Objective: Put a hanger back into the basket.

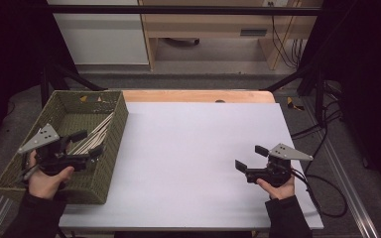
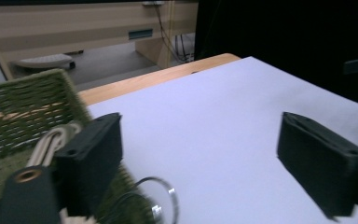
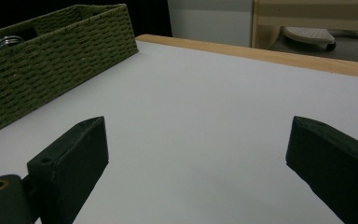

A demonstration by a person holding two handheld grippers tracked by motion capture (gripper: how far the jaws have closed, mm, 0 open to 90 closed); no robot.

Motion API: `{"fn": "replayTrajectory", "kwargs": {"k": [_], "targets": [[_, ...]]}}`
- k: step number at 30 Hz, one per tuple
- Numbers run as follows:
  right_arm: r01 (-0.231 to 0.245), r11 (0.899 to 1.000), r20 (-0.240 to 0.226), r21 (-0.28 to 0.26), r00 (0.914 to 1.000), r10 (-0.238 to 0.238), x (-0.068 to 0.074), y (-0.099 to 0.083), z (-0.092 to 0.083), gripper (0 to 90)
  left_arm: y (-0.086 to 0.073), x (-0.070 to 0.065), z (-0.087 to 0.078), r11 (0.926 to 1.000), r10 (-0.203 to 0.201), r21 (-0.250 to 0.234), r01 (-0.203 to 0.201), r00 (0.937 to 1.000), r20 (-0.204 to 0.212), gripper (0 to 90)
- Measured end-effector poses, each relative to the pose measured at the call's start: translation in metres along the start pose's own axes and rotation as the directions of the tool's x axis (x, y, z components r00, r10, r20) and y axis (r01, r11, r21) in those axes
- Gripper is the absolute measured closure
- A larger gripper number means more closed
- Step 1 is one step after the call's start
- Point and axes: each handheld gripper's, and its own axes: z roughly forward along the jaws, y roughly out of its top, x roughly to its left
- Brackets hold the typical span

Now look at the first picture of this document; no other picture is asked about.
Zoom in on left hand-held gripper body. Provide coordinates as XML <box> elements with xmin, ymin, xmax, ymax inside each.
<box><xmin>17</xmin><ymin>123</ymin><xmax>91</xmax><ymax>177</ymax></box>

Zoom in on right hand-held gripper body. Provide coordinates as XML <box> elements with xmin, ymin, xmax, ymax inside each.
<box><xmin>245</xmin><ymin>142</ymin><xmax>315</xmax><ymax>187</ymax></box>

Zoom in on beige plastic clothes hanger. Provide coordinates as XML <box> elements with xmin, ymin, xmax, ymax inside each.
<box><xmin>67</xmin><ymin>112</ymin><xmax>115</xmax><ymax>157</ymax></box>
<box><xmin>72</xmin><ymin>125</ymin><xmax>111</xmax><ymax>157</ymax></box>

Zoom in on olive green woven basket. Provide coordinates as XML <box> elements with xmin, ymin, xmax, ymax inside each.
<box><xmin>0</xmin><ymin>89</ymin><xmax>129</xmax><ymax>205</ymax></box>

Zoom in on person's right hand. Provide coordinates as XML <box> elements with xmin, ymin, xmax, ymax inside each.
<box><xmin>256</xmin><ymin>175</ymin><xmax>297</xmax><ymax>201</ymax></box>

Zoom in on person's left hand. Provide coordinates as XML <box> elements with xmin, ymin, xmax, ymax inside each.
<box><xmin>27</xmin><ymin>150</ymin><xmax>76</xmax><ymax>201</ymax></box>

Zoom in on yellow and black tape piece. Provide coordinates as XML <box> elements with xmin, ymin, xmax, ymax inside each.
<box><xmin>286</xmin><ymin>96</ymin><xmax>306</xmax><ymax>112</ymax></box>

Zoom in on white table mat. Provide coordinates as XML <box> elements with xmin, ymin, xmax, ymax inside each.
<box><xmin>59</xmin><ymin>101</ymin><xmax>324</xmax><ymax>231</ymax></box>

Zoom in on black curtain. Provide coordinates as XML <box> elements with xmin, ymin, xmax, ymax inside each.
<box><xmin>0</xmin><ymin>0</ymin><xmax>77</xmax><ymax>150</ymax></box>
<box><xmin>297</xmin><ymin>0</ymin><xmax>381</xmax><ymax>199</ymax></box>

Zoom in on white cabinet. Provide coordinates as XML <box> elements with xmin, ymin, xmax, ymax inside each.
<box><xmin>48</xmin><ymin>0</ymin><xmax>150</xmax><ymax>65</ymax></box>

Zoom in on light wooden desk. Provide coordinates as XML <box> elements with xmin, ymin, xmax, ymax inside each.
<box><xmin>138</xmin><ymin>0</ymin><xmax>323</xmax><ymax>71</ymax></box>

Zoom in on left hand-held gripper cable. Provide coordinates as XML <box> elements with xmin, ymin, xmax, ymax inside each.
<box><xmin>21</xmin><ymin>164</ymin><xmax>43</xmax><ymax>182</ymax></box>

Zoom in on hand-held gripper cable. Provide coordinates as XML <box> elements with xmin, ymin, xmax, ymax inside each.
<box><xmin>21</xmin><ymin>164</ymin><xmax>43</xmax><ymax>182</ymax></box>
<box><xmin>291</xmin><ymin>167</ymin><xmax>349</xmax><ymax>219</ymax></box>

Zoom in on black floor cables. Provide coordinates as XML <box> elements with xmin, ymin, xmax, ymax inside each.
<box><xmin>291</xmin><ymin>78</ymin><xmax>343</xmax><ymax>175</ymax></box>

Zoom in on right hand-held gripper cable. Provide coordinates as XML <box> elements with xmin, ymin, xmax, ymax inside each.
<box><xmin>291</xmin><ymin>167</ymin><xmax>349</xmax><ymax>219</ymax></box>

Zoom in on black metal frame strut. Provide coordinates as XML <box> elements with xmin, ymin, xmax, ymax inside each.
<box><xmin>40</xmin><ymin>62</ymin><xmax>108</xmax><ymax>107</ymax></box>
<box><xmin>263</xmin><ymin>60</ymin><xmax>326</xmax><ymax>125</ymax></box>

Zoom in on black hanging desk cables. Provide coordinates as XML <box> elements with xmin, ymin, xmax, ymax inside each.
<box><xmin>269</xmin><ymin>1</ymin><xmax>309</xmax><ymax>68</ymax></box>

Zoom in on black horizontal frame bar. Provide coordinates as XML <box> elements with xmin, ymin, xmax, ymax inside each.
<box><xmin>44</xmin><ymin>4</ymin><xmax>323</xmax><ymax>17</ymax></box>

